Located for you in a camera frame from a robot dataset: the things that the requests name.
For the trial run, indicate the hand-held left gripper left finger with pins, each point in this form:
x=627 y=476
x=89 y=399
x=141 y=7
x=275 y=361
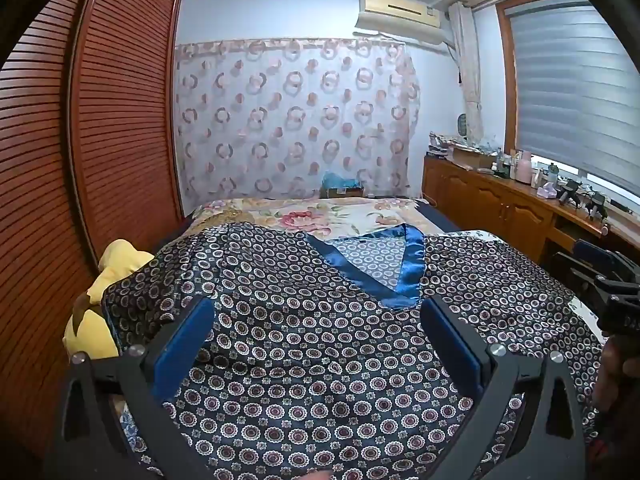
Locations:
x=185 y=345

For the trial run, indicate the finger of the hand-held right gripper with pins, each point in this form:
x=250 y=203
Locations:
x=575 y=275
x=595 y=250

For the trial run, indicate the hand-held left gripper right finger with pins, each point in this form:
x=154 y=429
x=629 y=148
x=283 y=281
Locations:
x=450 y=345

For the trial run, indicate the navy patterned satin garment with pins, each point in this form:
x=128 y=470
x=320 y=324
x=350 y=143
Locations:
x=310 y=320

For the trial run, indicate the person's right hand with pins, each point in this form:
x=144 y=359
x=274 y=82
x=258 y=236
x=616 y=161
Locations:
x=607 y=370

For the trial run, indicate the blue floral white blanket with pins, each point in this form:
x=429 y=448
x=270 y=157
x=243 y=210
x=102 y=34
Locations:
x=586 y=314

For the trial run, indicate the pink tissue pack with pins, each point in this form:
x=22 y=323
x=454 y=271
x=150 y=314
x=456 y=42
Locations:
x=546 y=192

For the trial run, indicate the yellow plush toy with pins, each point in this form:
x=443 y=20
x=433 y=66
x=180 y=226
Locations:
x=120 y=265

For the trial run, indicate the pink thermos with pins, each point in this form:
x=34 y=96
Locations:
x=523 y=170

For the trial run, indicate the wooden sideboard cabinet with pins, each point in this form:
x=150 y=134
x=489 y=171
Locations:
x=490 y=200

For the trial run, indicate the navy bed sheet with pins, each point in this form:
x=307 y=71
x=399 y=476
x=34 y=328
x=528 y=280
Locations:
x=440 y=217

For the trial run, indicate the open cardboard box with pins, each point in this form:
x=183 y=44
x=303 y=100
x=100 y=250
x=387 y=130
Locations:
x=472 y=159

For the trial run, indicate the grey window blind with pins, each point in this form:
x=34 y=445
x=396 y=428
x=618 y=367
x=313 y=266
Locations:
x=575 y=85

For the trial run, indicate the pink floral bedspread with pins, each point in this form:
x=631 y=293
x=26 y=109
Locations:
x=300 y=220

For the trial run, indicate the small oval desk mirror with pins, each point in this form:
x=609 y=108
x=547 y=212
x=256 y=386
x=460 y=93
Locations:
x=463 y=126

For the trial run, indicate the pile of books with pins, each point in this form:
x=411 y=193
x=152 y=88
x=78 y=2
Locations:
x=439 y=147

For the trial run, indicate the blue plastic bag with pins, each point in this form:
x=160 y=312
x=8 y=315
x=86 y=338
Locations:
x=340 y=180

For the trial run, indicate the beige tied window curtain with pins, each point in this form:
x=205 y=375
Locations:
x=470 y=75

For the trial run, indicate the wooden louvred wardrobe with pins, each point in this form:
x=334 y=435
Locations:
x=75 y=160

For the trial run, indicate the sheer circle-patterned curtain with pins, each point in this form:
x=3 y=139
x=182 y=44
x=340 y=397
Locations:
x=295 y=120

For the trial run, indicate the wall air conditioner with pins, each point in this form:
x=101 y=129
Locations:
x=400 y=17

